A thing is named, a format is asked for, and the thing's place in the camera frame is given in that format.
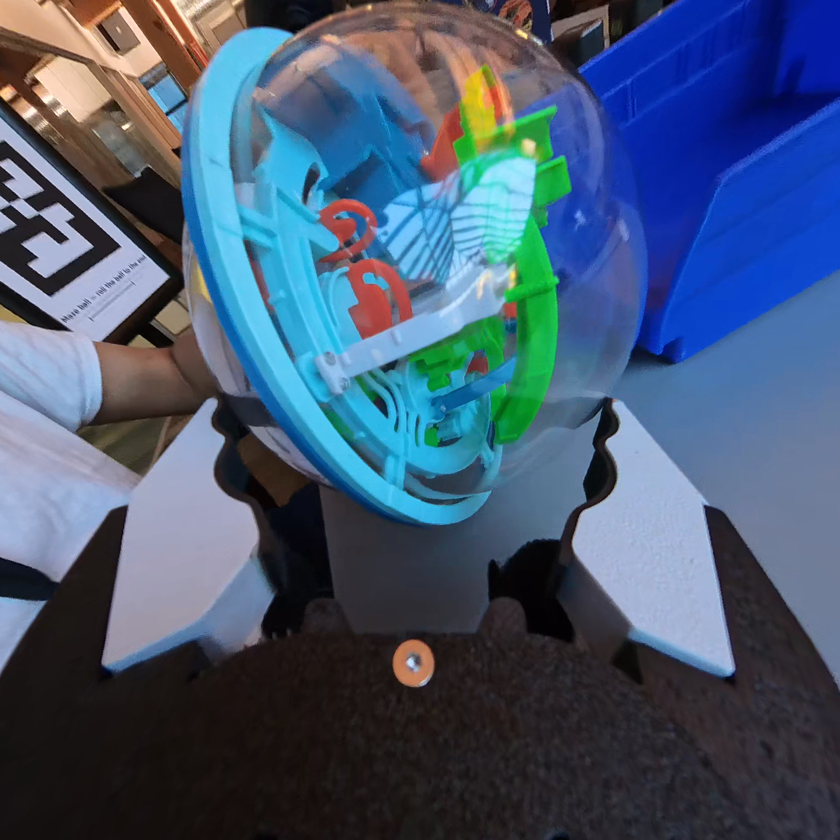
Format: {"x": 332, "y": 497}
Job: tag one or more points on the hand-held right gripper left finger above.
{"x": 177, "y": 525}

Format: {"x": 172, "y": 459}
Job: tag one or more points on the blue plastic bin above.
{"x": 754, "y": 197}

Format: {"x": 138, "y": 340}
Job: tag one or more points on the wooden shelf unit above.
{"x": 79, "y": 131}

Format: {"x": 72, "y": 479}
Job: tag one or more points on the black easel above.
{"x": 157, "y": 334}

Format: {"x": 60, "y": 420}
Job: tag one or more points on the black-framed tag sign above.
{"x": 39, "y": 216}

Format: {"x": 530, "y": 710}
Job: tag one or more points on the clear maze ball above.
{"x": 394, "y": 262}

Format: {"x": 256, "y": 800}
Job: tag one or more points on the person's left forearm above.
{"x": 144, "y": 380}

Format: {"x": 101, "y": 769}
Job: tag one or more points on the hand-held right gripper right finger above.
{"x": 649, "y": 538}

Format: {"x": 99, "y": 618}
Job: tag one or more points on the black office chair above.
{"x": 151, "y": 203}

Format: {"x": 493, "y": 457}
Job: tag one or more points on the person's white shirt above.
{"x": 46, "y": 472}

